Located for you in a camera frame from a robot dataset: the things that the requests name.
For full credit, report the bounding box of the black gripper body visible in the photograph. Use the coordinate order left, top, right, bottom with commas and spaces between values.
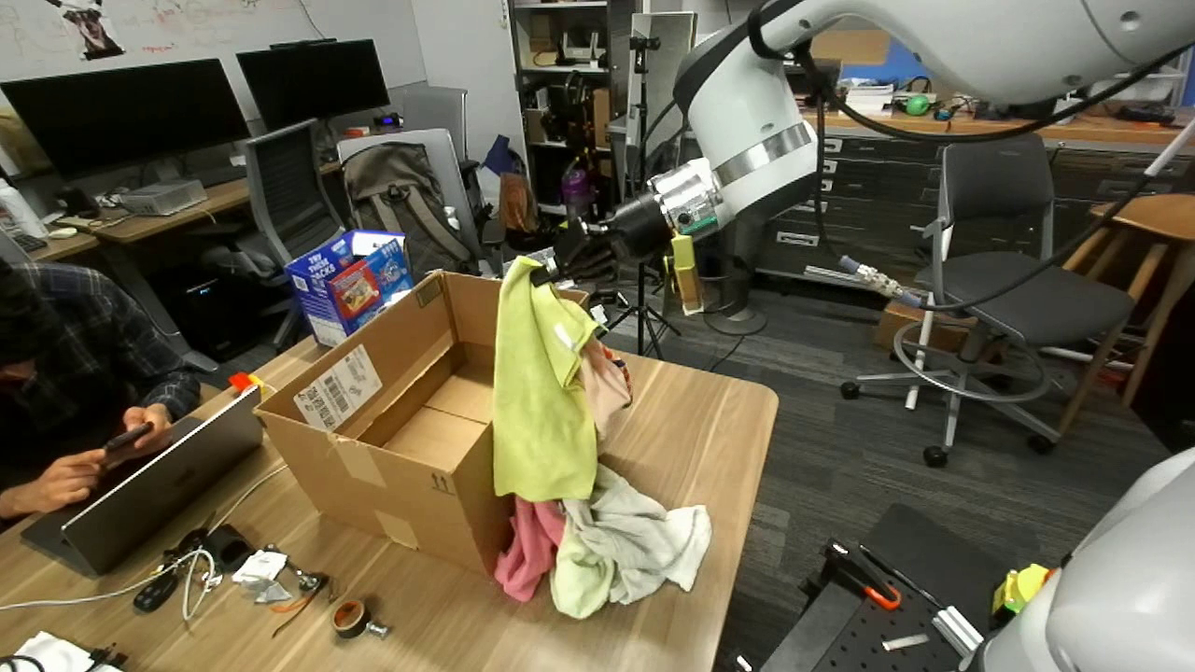
607, 188, 683, 267

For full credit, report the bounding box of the lime green microfiber cloth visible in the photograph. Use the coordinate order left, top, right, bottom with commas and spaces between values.
488, 255, 607, 508

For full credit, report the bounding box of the white terry towel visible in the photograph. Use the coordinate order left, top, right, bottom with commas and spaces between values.
564, 461, 719, 614

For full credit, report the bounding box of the person left forearm plaid sleeve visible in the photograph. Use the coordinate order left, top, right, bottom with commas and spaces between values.
70, 350, 206, 435

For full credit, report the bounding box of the blue product box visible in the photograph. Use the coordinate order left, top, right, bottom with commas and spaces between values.
283, 228, 419, 350

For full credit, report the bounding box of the small cardboard floor box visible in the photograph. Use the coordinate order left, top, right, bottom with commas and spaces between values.
874, 295, 983, 360

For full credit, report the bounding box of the brown cardboard box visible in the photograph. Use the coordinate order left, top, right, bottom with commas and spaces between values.
254, 269, 516, 579

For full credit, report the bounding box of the person left hand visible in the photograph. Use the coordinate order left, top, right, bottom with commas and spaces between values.
116, 399, 181, 461

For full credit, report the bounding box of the person right hand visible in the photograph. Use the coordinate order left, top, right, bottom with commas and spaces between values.
27, 446, 112, 514

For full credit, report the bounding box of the black tripod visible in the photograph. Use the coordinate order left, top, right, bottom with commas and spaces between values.
594, 255, 688, 361

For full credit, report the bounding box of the metal storage shelf rack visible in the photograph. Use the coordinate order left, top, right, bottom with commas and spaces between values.
503, 0, 659, 255

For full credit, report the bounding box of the olive grey backpack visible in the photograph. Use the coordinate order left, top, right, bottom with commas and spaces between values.
332, 140, 482, 274

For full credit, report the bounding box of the black drawer cabinet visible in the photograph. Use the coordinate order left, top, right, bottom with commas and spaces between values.
777, 129, 949, 293

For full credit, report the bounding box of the pink cloth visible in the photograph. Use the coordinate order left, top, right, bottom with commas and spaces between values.
488, 493, 571, 608

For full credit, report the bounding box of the grey framed monitor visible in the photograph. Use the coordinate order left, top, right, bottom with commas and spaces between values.
238, 115, 353, 269

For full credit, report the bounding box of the black computer monitor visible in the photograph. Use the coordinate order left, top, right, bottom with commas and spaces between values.
0, 51, 254, 182
236, 35, 395, 129

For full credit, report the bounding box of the wooden office desk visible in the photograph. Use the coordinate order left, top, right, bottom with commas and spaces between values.
0, 177, 257, 255

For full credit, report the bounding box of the black swivel office chair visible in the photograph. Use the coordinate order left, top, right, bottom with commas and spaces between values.
838, 132, 1139, 472

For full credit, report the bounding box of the brown tape roll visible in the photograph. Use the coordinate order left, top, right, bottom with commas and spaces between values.
330, 594, 391, 647

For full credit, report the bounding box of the grey keyboard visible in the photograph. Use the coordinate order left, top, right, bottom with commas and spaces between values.
107, 178, 213, 223

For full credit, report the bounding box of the black perforated breadboard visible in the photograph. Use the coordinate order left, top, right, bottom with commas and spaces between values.
755, 533, 1001, 672

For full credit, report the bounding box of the small clear packet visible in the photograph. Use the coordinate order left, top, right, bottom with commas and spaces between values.
228, 545, 300, 608

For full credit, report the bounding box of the black power adapter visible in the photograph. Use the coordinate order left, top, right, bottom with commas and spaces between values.
195, 518, 262, 574

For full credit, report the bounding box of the wooden workbench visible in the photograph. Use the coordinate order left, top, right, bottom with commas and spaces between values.
807, 105, 1195, 162

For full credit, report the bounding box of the grey laptop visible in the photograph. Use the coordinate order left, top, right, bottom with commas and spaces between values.
19, 380, 268, 579

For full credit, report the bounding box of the black phone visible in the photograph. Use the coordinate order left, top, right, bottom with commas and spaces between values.
99, 423, 161, 462

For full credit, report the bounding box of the silver metal cylinder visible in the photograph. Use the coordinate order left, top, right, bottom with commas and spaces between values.
930, 601, 989, 662

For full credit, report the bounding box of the wooden stool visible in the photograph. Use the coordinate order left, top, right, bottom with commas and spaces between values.
1056, 189, 1195, 413

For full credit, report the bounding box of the person head and torso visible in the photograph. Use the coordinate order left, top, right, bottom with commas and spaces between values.
0, 257, 142, 491

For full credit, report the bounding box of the llama figure picture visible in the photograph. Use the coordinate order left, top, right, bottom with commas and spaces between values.
48, 0, 129, 63

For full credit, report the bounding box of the blue wall board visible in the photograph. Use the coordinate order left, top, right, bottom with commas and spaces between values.
857, 45, 930, 89

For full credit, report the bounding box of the orange handled clamp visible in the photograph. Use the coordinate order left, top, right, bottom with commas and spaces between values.
821, 537, 913, 618

